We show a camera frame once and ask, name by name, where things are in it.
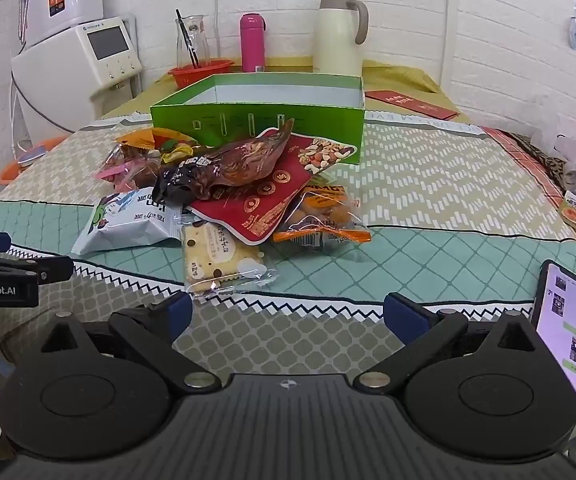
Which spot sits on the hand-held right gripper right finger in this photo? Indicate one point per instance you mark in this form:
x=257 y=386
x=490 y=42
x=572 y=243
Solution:
x=403 y=315

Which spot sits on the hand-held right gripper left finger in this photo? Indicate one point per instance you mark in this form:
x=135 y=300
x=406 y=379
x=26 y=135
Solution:
x=182 y=315

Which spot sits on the yellow cheese cracker packet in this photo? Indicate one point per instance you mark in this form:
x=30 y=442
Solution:
x=218 y=255

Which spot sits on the white blue chip bag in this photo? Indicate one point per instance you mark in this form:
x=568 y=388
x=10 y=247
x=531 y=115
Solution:
x=123 y=220

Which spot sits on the red nut packet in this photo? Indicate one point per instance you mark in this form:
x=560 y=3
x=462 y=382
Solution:
x=258 y=210

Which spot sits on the pink striped clear packet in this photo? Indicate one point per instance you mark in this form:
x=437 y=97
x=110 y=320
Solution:
x=118 y=170

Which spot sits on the orange clear snack packet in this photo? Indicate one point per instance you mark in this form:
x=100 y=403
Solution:
x=318 y=215

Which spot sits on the dark brown meat packet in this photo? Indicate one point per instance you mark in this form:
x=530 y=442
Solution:
x=238 y=160

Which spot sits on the green cardboard box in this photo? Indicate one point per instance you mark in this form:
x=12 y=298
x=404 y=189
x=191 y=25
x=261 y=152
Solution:
x=268 y=130

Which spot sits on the orange plastic basin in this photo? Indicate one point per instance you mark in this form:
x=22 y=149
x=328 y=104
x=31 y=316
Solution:
x=13 y=172

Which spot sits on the smartphone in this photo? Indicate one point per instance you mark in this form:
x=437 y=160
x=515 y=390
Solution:
x=565 y=330

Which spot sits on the white water dispenser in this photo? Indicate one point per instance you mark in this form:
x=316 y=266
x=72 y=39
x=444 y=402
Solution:
x=68 y=75

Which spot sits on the small orange snack packet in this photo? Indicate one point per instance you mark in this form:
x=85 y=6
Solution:
x=574 y=210

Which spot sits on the leopard print cloth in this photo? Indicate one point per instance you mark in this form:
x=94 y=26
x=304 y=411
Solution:
x=548 y=165

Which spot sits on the red envelope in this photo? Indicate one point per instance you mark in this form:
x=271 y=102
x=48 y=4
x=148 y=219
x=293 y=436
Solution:
x=413 y=104

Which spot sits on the red plastic basket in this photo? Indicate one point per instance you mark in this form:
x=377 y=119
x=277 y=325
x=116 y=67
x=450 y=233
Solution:
x=203 y=76

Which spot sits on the glass carafe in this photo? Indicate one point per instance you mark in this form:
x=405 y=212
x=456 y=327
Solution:
x=200 y=45

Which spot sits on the black straws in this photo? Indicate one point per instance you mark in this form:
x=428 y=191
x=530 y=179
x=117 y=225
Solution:
x=188 y=40

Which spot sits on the pink thermos bottle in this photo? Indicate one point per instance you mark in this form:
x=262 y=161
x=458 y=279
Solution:
x=253 y=45

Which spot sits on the cream thermal jug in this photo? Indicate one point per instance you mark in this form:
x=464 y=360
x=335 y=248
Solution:
x=338 y=35

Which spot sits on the white wall conduit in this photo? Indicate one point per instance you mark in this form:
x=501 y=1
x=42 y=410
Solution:
x=450 y=20

